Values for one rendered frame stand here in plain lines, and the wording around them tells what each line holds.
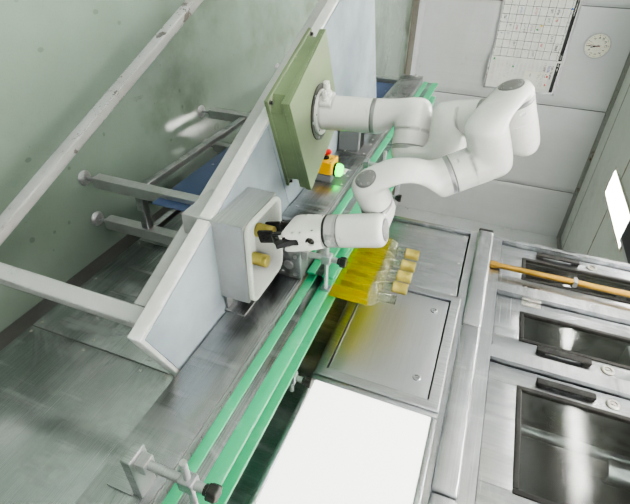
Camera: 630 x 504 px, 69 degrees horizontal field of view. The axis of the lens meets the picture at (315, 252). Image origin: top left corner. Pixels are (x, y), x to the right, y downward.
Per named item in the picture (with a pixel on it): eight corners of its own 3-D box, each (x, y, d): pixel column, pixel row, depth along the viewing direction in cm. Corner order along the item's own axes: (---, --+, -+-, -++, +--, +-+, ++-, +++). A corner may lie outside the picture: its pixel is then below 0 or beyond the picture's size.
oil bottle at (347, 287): (307, 290, 138) (376, 309, 131) (307, 276, 134) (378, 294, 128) (314, 279, 142) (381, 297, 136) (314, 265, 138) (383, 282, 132)
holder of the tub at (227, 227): (223, 311, 117) (250, 319, 115) (210, 220, 101) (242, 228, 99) (254, 272, 130) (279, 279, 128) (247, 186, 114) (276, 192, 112)
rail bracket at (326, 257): (300, 286, 129) (342, 297, 125) (300, 236, 119) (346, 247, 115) (304, 280, 131) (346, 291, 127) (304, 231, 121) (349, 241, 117)
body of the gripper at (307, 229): (328, 257, 101) (284, 256, 106) (343, 233, 109) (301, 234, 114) (321, 227, 97) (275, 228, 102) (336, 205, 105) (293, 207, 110)
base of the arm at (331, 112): (308, 97, 121) (365, 101, 116) (322, 69, 127) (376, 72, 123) (316, 143, 133) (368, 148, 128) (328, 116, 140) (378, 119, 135)
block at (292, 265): (277, 275, 129) (300, 281, 127) (276, 248, 124) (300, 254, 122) (282, 268, 132) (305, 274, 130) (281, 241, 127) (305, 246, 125)
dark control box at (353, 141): (336, 148, 177) (357, 152, 175) (337, 128, 173) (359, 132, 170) (343, 141, 184) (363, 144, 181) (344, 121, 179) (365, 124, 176)
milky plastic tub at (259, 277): (222, 297, 114) (254, 306, 112) (211, 220, 101) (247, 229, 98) (255, 258, 127) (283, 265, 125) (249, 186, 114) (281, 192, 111)
